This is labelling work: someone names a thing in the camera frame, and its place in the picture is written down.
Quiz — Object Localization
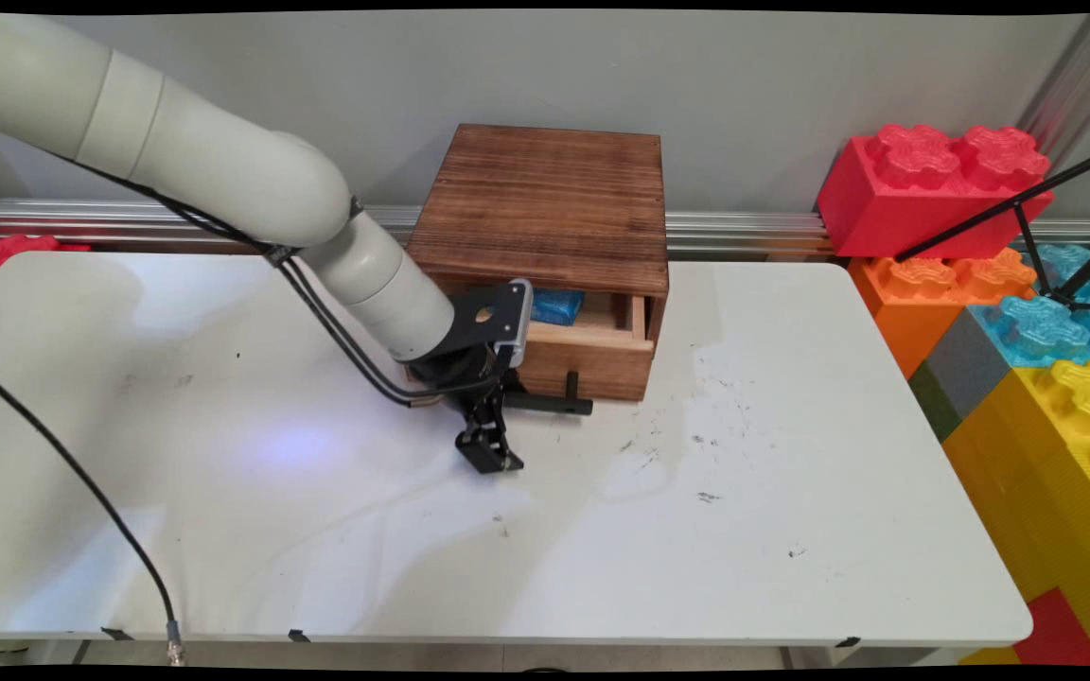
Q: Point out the black cable with metal plug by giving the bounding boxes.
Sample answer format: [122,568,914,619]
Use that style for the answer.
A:
[0,358,187,667]

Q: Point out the black tripod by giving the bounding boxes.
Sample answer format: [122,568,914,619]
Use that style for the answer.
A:
[893,142,1090,314]

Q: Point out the orange toy block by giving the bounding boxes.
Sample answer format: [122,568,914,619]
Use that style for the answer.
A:
[848,248,1038,380]

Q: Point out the large red toy block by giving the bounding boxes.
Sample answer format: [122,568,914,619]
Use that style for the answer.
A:
[816,124,1055,261]

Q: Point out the slanted aluminium profile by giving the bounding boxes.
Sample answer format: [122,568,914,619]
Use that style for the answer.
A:
[1016,13,1090,173]

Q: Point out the wooden drawer with black handle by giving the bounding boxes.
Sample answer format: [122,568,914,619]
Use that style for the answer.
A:
[408,274,658,418]

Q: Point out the blue plastic packet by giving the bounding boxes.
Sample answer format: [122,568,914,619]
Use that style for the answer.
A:
[530,288,587,328]

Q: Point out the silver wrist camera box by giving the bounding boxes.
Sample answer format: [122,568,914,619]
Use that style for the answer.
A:
[449,278,536,370]

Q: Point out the large yellow toy block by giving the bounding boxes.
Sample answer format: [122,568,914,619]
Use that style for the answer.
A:
[942,359,1090,667]

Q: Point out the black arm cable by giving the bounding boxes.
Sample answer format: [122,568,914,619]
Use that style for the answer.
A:
[261,248,470,410]
[67,156,501,396]

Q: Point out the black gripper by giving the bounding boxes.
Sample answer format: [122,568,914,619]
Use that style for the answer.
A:
[410,340,526,476]

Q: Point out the horizontal aluminium rail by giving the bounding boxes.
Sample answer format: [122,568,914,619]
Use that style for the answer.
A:
[0,198,1090,259]

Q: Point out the brown wooden drawer cabinet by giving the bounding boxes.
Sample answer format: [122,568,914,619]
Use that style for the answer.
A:
[405,123,672,349]

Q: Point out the red studded toy block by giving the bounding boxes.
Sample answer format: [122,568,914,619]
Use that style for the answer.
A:
[0,234,93,291]

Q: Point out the translucent blue toy block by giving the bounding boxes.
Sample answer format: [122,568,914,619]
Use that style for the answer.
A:
[966,242,1090,371]

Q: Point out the dark green toy block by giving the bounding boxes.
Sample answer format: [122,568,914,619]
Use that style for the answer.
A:
[906,362,963,445]

